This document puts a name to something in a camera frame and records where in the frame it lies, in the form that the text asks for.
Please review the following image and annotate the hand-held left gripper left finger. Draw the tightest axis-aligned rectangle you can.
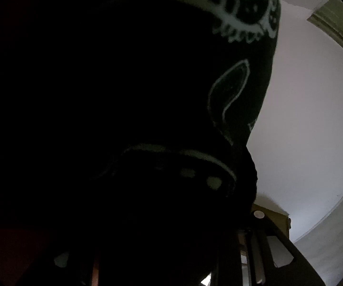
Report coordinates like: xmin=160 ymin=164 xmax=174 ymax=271
xmin=19 ymin=248 xmax=100 ymax=286

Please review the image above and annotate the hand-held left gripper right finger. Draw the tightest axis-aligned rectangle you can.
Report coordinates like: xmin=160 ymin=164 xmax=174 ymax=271
xmin=210 ymin=210 xmax=328 ymax=286

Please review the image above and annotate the black paisley print garment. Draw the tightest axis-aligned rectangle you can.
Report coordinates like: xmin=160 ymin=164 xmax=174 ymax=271
xmin=0 ymin=0 xmax=282 ymax=286

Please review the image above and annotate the wooden furniture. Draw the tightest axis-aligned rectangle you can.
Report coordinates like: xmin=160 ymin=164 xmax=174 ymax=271
xmin=251 ymin=203 xmax=292 ymax=240

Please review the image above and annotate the olive door frame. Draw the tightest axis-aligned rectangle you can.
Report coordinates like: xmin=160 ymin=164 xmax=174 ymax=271
xmin=306 ymin=0 xmax=343 ymax=67

